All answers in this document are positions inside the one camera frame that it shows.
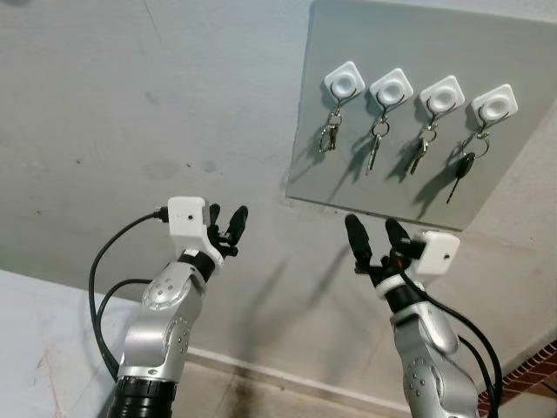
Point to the black head car key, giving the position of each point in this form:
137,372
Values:
466,164

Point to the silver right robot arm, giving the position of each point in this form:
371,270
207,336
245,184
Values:
431,366

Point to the white square wall hook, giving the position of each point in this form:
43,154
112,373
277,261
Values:
345,82
494,104
391,89
442,96

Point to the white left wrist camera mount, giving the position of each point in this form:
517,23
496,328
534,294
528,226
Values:
187,222

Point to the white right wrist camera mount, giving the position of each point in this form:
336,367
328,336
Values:
438,251

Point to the grey wall board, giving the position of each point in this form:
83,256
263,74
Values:
513,43

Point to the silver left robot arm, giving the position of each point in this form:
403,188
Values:
161,331

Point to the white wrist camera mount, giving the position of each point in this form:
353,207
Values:
187,222
438,251

